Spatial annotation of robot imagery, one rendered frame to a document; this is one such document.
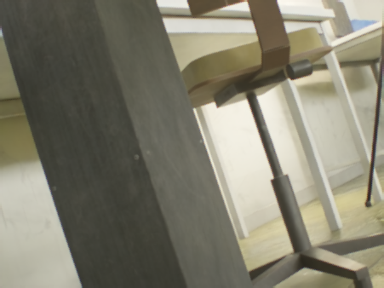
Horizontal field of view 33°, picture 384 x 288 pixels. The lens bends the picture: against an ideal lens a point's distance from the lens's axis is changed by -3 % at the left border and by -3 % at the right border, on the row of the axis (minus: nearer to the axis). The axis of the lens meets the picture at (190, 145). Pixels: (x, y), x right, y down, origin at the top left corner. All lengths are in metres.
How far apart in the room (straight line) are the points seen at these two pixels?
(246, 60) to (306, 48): 0.16
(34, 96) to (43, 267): 1.38
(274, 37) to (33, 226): 1.44
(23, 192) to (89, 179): 1.39
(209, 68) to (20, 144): 1.32
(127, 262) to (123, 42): 0.42
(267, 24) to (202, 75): 0.19
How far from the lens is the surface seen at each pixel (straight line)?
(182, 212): 1.24
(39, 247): 2.64
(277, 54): 1.53
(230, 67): 1.55
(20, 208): 2.62
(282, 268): 1.67
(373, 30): 4.15
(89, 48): 1.25
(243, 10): 2.40
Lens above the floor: 0.34
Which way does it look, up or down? 3 degrees up
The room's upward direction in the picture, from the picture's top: 19 degrees counter-clockwise
